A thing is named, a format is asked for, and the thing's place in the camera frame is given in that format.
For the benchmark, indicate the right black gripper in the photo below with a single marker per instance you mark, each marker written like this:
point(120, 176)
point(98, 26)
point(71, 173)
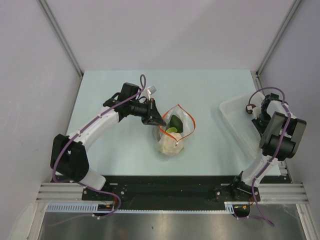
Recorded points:
point(261, 129)

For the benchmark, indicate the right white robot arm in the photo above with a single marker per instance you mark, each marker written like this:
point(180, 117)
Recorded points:
point(280, 136)

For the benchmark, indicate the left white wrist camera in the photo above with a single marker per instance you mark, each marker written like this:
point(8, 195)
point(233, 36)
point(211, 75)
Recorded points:
point(149, 91)

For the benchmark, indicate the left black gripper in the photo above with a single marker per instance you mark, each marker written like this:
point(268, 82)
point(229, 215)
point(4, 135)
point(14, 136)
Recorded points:
point(152, 116)

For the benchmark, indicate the green avocado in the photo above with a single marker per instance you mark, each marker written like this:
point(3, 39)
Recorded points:
point(176, 122)

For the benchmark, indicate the lime green fruit piece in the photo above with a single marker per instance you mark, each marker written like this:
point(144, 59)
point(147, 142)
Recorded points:
point(172, 130)

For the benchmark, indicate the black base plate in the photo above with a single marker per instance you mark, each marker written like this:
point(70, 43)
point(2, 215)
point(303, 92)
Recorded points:
point(170, 193)

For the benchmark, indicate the clear zip top bag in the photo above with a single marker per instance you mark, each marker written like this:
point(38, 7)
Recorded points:
point(189, 125)

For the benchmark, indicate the white plastic basket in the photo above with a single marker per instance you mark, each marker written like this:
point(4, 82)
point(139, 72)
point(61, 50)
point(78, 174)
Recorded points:
point(239, 122)

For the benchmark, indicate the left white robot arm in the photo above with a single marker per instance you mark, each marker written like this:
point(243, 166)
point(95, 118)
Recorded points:
point(69, 152)

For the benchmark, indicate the white cauliflower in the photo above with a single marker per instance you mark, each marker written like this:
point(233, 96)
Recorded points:
point(171, 144)

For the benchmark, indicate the dark red plum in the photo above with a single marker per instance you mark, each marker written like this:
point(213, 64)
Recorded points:
point(249, 109)

